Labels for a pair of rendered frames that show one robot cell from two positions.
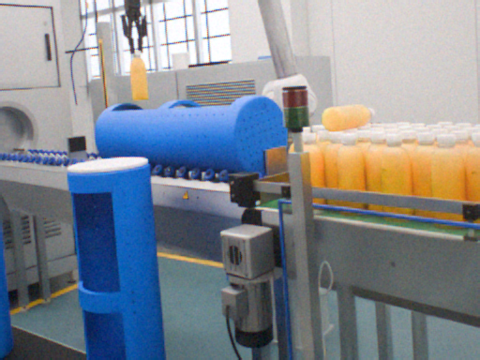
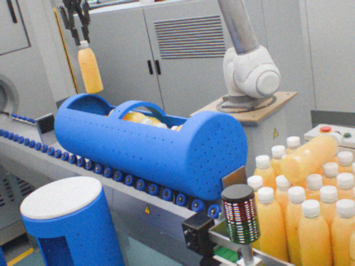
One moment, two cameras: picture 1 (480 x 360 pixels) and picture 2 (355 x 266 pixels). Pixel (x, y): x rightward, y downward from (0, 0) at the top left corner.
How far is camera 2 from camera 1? 0.68 m
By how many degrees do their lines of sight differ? 16
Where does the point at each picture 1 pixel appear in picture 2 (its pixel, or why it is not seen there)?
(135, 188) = (90, 226)
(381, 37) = not seen: outside the picture
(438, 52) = not seen: outside the picture
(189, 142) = (142, 164)
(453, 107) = not seen: outside the picture
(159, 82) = (129, 19)
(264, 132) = (220, 152)
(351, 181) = (314, 258)
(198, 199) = (159, 216)
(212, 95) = (180, 31)
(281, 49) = (238, 23)
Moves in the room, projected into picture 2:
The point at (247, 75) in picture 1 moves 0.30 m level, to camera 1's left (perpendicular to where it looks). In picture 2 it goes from (213, 11) to (170, 19)
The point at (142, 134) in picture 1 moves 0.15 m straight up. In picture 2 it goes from (97, 144) to (87, 107)
